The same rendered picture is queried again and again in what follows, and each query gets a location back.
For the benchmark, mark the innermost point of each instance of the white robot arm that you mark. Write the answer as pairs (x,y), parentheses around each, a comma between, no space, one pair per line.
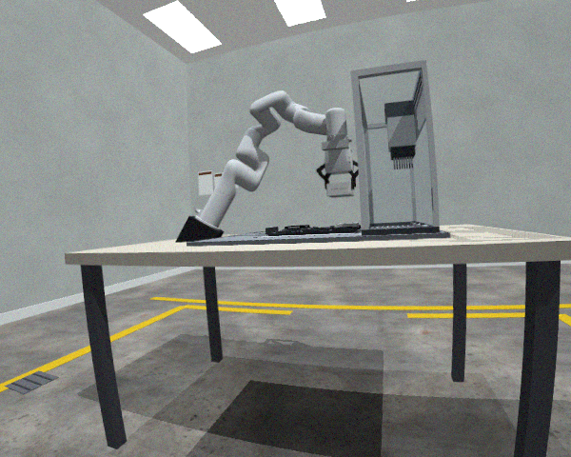
(332,124)

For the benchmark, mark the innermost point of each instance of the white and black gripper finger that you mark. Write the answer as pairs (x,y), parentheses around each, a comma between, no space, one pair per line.
(326,176)
(354,175)

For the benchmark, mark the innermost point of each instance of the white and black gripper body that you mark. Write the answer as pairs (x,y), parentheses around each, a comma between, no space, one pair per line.
(337,160)

